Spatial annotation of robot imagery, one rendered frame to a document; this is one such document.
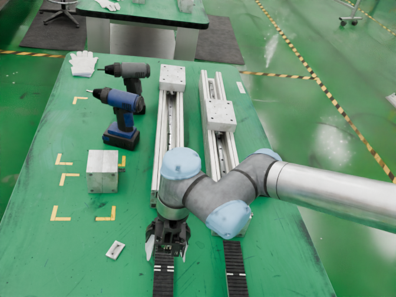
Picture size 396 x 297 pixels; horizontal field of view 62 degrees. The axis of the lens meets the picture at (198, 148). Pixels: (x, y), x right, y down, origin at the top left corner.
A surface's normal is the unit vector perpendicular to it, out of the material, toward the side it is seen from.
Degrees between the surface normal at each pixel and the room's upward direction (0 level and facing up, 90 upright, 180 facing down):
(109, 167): 0
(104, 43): 90
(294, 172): 38
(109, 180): 90
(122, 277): 0
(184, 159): 0
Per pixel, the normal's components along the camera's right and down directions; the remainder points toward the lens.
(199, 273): 0.15, -0.75
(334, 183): -0.49, -0.61
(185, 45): 0.11, 0.65
